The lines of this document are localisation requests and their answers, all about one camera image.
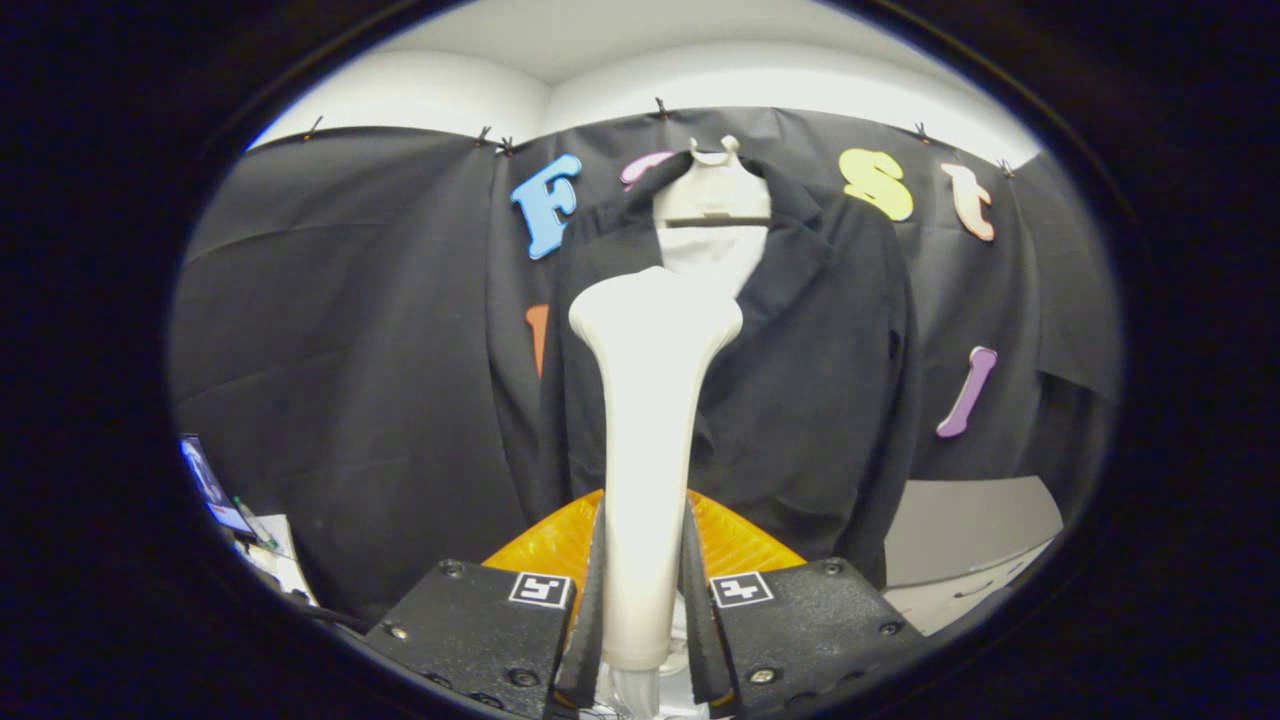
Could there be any white garment steamer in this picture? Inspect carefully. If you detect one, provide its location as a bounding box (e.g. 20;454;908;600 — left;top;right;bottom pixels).
568;265;744;720

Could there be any black backdrop cloth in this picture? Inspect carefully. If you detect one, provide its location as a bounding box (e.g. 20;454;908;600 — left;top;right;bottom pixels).
170;100;1121;626

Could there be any cream plastic hanger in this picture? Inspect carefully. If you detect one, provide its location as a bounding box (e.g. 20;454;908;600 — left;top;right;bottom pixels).
652;135;773;229

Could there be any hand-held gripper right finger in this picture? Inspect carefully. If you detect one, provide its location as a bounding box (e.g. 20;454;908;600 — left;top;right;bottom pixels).
680;490;926;720

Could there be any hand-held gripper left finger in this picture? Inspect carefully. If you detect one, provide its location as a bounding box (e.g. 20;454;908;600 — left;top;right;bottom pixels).
358;490;608;720

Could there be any black blazer jacket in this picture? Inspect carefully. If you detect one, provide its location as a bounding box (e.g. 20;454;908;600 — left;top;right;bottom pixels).
540;150;921;591

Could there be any row of black clips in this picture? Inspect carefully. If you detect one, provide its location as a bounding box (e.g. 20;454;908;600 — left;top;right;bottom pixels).
305;97;1016;179

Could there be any grey cabinet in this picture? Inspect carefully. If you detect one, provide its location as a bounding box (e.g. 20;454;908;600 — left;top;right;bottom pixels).
883;475;1064;636

